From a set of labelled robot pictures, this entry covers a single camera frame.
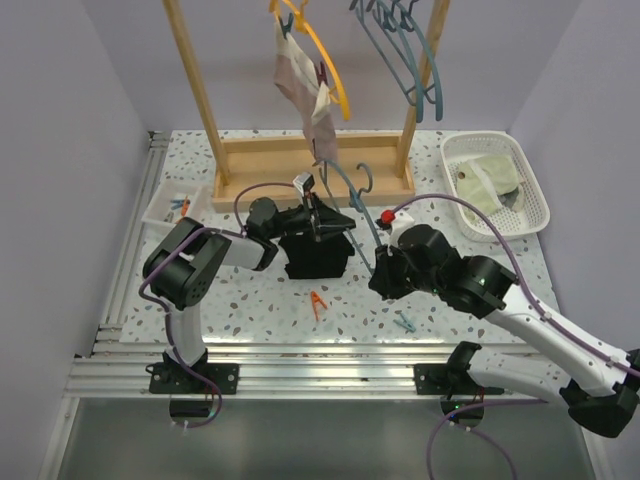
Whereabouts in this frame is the yellow plastic hanger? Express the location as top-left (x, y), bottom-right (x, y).
top-left (268, 0), bottom-right (352, 121)

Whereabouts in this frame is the pink beige underwear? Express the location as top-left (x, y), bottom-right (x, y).
top-left (274, 21), bottom-right (338, 161)

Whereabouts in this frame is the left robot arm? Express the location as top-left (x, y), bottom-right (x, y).
top-left (141, 193), bottom-right (356, 393)

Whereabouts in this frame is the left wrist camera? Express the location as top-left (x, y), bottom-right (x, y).
top-left (292, 172), bottom-right (315, 199)

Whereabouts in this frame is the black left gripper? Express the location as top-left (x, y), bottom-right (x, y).
top-left (267, 192), bottom-right (355, 243)

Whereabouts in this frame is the orange clothespin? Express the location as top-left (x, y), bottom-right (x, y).
top-left (310, 291), bottom-right (327, 321)

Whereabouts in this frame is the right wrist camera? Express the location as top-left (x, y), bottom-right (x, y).
top-left (376, 210), bottom-right (415, 247)

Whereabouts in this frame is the black underwear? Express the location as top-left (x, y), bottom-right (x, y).
top-left (279, 234), bottom-right (355, 280)

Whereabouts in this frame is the purple clothespin on yellow hanger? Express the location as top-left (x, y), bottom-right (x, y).
top-left (314, 61), bottom-right (328, 85)

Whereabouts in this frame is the wooden clothes rack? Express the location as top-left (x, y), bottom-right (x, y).
top-left (163, 1), bottom-right (423, 212)

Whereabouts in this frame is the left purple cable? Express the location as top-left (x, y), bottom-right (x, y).
top-left (137, 180), bottom-right (301, 401)

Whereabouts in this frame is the purple cable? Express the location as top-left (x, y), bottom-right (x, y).
top-left (137, 180), bottom-right (301, 401)
top-left (394, 193), bottom-right (640, 381)

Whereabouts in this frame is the white plastic basket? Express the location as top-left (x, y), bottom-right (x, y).
top-left (440, 131), bottom-right (550, 240)

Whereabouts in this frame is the small white tray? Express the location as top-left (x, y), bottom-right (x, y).
top-left (142, 179), bottom-right (211, 234)

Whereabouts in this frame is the aluminium rail frame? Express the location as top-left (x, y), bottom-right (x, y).
top-left (37, 132), bottom-right (614, 480)

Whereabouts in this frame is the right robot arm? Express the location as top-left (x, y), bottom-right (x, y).
top-left (369, 218), bottom-right (639, 438)

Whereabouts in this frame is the teal hanger with clips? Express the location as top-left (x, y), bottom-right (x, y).
top-left (314, 159), bottom-right (382, 247)

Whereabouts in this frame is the teal hanger middle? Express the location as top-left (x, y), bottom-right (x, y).
top-left (349, 1), bottom-right (443, 123)

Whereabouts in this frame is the light teal clothespin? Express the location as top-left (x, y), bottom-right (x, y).
top-left (393, 312), bottom-right (416, 333)

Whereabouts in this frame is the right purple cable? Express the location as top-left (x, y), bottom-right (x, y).
top-left (394, 193), bottom-right (640, 381)

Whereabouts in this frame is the teal hanger right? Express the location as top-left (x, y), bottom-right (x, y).
top-left (388, 1), bottom-right (450, 124)

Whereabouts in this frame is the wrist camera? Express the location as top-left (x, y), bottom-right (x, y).
top-left (292, 172), bottom-right (315, 199)
top-left (376, 210), bottom-right (415, 247)

